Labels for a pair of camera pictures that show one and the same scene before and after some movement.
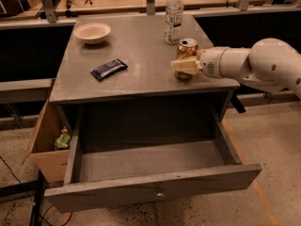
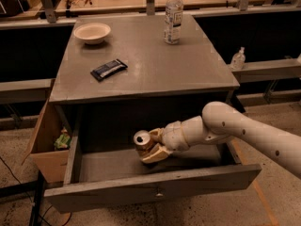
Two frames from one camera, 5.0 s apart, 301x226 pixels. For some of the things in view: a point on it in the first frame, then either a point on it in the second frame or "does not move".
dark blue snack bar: [107, 69] does not move
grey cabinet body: [116, 71] does not move
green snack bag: [63, 141] does not move
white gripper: [209, 62] → [174, 136]
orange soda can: [186, 48] → [143, 142]
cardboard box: [52, 163] does not move
